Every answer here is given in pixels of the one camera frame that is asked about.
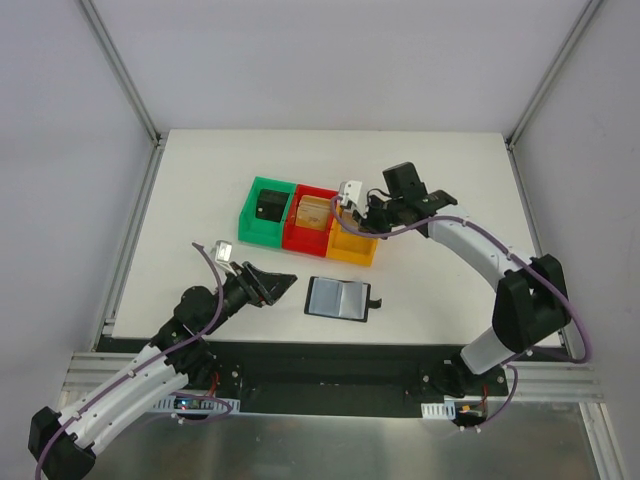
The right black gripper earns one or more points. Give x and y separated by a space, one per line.
367 218

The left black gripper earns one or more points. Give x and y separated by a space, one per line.
251 284

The black leather card holder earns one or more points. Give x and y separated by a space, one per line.
339 299

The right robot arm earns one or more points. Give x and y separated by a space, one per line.
530 293

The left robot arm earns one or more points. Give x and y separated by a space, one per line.
66 443

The gold card stack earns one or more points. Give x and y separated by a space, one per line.
312 213

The black card stack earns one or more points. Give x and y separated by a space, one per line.
271 205

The yellow plastic bin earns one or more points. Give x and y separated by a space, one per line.
346 247

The red plastic bin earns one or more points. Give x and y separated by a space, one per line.
302 240

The green plastic bin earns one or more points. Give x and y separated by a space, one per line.
259 232

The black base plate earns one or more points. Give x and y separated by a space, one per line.
356 380

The left white cable duct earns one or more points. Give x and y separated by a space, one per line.
190 404

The white cable duct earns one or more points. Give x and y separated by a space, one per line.
445 410
190 404

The left aluminium frame post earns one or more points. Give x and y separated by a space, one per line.
119 70

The aluminium frame post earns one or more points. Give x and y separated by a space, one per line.
119 70
586 16

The right white cable duct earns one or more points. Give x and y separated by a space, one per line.
445 410

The right aluminium frame post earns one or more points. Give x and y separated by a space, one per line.
586 16

